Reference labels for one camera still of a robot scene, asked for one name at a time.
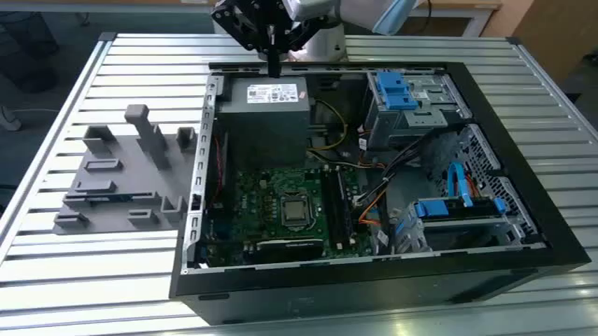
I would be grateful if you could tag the blue RAM stick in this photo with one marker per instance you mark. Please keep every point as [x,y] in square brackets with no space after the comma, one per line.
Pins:
[110,199]

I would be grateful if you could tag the metal drive cage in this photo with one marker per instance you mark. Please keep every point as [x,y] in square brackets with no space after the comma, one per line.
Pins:
[467,223]
[421,119]

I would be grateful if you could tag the green motherboard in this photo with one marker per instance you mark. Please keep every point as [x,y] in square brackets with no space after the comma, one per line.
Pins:
[252,210]

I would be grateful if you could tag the white plastic object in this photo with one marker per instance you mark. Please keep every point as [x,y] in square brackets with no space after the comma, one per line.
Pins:
[9,119]

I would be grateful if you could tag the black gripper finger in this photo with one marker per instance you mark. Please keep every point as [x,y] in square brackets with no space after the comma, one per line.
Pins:
[243,35]
[299,35]

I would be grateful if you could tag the grey power supply unit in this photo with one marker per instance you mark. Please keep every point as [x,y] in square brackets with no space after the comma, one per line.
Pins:
[262,133]

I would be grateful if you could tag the hard disk in blue carrier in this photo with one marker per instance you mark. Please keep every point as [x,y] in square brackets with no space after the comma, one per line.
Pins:
[434,210]

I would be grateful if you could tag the grey parts rack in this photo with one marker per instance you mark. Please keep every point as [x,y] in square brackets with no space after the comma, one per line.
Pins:
[126,168]

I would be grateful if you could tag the CPU socket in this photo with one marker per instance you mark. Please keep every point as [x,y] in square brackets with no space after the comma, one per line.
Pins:
[295,194]

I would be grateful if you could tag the silver CPU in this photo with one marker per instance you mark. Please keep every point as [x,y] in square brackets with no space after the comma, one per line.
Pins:
[295,212]

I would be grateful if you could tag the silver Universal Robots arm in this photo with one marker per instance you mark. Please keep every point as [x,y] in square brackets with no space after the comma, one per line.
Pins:
[327,45]

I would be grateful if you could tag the blue drive carrier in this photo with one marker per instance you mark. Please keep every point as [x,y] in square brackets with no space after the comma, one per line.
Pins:
[394,91]

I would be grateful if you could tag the black open PC case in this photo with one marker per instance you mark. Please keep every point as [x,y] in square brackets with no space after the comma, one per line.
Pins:
[327,290]

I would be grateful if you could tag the black graphics card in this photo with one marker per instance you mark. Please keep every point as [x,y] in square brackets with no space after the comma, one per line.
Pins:
[290,250]

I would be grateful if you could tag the black mesh waste bin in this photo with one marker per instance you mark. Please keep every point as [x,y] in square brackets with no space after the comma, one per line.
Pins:
[28,52]

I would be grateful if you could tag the black RAM slot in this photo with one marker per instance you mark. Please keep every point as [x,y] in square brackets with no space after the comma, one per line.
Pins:
[331,210]

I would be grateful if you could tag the wooden cabinet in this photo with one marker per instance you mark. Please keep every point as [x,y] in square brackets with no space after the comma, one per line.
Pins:
[551,35]

